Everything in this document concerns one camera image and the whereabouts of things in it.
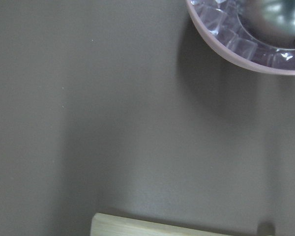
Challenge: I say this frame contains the wooden cutting board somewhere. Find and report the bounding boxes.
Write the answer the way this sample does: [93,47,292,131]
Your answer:
[90,213,263,236]

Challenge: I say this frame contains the clear ice cubes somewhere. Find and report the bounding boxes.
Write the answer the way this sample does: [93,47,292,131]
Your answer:
[191,0,295,70]

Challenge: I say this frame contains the metal ice scoop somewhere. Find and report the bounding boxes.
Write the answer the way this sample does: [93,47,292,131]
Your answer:
[236,0,295,49]

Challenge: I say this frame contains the pink bowl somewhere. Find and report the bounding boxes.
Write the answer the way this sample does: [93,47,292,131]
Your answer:
[186,0,295,76]

